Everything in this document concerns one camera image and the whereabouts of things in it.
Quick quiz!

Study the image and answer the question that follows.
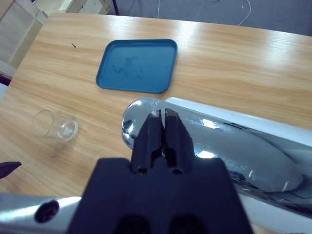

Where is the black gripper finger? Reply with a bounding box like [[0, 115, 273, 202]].
[[0, 160, 22, 180], [162, 108, 194, 175], [131, 109, 163, 174]]

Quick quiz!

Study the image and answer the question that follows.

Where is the chrome machine lever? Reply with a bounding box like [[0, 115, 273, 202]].
[[121, 97, 312, 213]]

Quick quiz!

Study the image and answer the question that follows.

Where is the clear drinking glass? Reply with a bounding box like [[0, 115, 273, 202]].
[[31, 109, 79, 142]]

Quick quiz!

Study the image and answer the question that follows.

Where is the white coffee machine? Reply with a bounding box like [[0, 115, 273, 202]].
[[165, 97, 312, 234]]

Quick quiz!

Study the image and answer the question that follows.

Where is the teal plastic tray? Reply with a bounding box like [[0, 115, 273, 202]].
[[95, 39, 178, 95]]

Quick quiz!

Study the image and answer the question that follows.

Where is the wooden crate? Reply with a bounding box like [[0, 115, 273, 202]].
[[0, 0, 112, 81]]

